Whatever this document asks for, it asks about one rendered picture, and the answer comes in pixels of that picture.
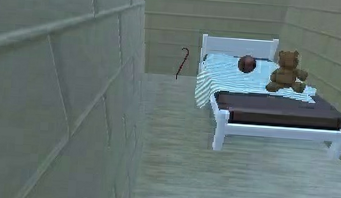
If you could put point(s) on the brown teddy bear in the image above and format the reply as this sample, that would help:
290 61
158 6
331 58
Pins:
286 73

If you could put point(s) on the white framed bed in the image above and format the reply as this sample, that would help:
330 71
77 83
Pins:
276 131

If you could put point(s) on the dark red walking cane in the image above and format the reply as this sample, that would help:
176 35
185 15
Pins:
183 63

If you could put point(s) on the striped pale blue blanket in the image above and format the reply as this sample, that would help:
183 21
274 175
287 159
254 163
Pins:
223 75

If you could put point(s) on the dark red ball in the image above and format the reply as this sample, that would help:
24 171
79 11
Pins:
247 64

